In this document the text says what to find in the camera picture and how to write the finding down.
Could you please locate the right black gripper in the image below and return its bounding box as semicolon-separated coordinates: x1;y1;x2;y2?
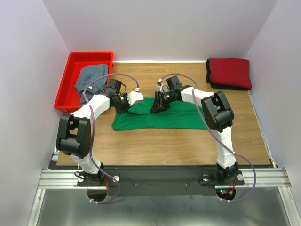
150;90;174;113

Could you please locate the green t shirt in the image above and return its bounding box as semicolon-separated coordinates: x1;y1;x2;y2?
111;97;206;131

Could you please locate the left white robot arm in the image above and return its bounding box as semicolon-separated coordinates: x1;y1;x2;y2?
56;79;131;186

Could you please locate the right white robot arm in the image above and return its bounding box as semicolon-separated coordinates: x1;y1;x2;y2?
150;75;244;184

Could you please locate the grey t shirt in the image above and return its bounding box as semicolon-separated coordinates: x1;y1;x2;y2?
74;64;109;105

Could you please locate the red plastic bin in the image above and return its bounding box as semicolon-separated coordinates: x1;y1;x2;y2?
54;51;114;113

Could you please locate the folded black t shirt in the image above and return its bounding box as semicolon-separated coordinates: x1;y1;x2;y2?
206;59;251;91

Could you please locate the folded red t shirt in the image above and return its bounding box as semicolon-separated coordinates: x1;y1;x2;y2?
208;57;253;88

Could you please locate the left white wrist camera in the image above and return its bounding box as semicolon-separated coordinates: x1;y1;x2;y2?
127;87;144;106

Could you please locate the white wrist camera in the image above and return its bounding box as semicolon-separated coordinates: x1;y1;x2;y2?
157;79;170;93
127;87;144;106

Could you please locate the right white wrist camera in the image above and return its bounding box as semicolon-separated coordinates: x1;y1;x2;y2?
157;79;170;93

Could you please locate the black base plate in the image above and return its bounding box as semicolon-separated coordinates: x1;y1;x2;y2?
74;165;245;200

